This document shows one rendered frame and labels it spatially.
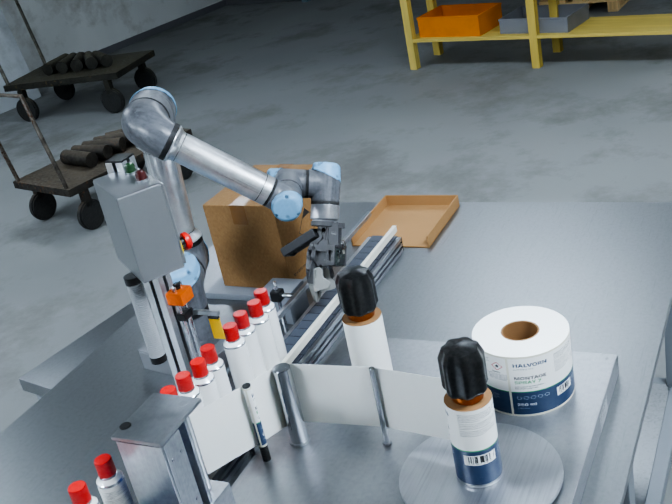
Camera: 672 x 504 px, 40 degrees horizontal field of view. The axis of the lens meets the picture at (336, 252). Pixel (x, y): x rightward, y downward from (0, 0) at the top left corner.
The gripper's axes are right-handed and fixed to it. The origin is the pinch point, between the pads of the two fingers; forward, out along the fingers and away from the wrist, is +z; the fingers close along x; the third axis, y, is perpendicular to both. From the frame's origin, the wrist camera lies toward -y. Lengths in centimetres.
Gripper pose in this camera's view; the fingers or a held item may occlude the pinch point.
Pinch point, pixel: (314, 297)
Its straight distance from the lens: 241.8
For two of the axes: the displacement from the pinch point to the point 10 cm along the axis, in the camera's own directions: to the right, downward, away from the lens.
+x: 4.5, 0.4, 8.9
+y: 8.9, 0.2, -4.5
